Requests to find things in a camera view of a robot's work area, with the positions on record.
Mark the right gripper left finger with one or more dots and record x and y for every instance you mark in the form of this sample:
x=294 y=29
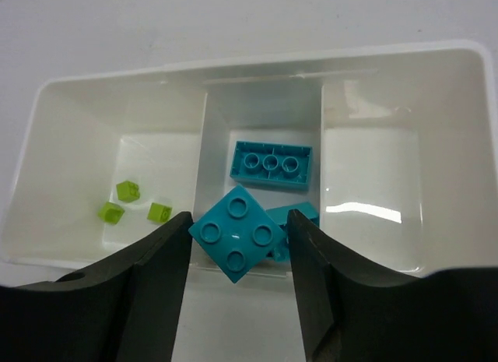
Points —
x=125 y=307

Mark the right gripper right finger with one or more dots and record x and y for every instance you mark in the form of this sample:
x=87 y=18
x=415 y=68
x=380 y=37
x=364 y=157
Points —
x=353 y=309

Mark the lime green lego tile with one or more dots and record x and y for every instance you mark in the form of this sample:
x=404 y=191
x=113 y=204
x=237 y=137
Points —
x=111 y=213

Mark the lime green small lego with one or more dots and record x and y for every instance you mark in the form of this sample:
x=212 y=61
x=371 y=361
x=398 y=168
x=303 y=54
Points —
x=159 y=213

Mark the lime green lego piece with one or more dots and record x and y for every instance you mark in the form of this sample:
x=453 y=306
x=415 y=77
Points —
x=128 y=191

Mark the square teal lego brick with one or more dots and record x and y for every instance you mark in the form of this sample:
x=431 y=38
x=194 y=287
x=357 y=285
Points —
x=237 y=233

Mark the long teal lego brick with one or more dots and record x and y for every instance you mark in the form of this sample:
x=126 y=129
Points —
x=272 y=165

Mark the white three-compartment container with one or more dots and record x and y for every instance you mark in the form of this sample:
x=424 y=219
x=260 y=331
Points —
x=339 y=204

